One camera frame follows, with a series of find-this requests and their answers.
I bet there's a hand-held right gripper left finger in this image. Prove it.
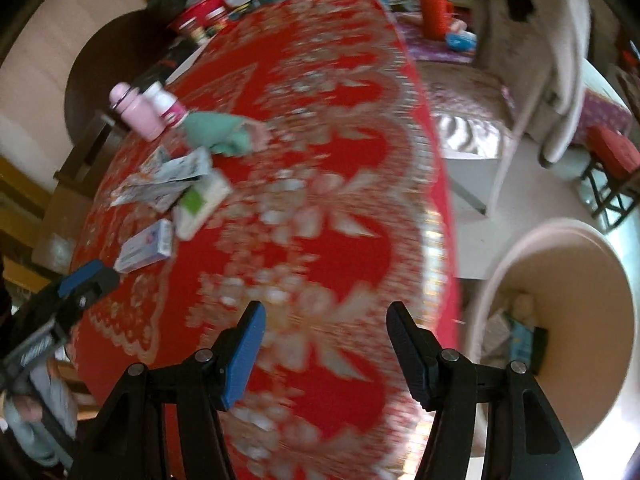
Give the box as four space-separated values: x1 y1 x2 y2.
70 301 267 480

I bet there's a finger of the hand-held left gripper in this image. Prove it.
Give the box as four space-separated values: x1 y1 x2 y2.
52 259 121 321

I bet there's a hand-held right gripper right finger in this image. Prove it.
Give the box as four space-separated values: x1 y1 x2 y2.
386 301 576 480

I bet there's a white blue medicine box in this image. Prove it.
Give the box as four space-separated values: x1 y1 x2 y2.
114 219 174 275

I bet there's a blue printed carton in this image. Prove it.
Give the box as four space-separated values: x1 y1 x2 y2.
504 312 535 363

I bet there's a white medicine box colourful print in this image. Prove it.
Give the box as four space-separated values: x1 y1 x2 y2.
172 169 233 241

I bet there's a white yellow printed packet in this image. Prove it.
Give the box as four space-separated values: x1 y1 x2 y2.
140 147 213 183

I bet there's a beige plastic bucket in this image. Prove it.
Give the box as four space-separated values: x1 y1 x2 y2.
467 217 631 456

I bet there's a green towel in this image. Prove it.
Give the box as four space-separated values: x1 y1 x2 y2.
182 111 256 157

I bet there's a person's left forearm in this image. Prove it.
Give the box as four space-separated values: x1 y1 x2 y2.
0 360 78 468

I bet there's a brown wooden chair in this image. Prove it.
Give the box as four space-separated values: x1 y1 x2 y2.
32 110 126 271

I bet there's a pink bottle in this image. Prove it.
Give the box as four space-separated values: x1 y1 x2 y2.
109 82 166 142

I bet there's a white pill bottle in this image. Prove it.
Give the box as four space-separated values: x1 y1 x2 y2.
144 82 188 128

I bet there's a white chair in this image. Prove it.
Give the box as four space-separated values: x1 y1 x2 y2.
415 0 538 218

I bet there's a dark brown round board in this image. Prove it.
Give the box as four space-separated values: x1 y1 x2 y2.
65 10 176 126

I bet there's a small dark wooden stool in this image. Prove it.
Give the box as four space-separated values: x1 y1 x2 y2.
580 160 640 233

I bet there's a quilted pink seat cushion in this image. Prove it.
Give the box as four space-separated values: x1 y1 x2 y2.
422 62 516 158

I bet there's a red stool cushion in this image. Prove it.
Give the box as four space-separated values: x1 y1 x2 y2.
585 125 640 178

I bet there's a red plastic basin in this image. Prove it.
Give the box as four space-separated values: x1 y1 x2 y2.
169 0 228 36

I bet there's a purple covered low table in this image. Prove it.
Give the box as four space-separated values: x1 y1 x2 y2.
395 7 633 146

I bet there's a blue packet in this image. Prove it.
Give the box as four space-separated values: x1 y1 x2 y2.
446 30 478 53

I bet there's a beige fleece coat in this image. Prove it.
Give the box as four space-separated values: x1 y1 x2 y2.
487 0 593 168

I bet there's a red thermos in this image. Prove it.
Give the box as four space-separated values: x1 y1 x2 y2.
417 0 453 41

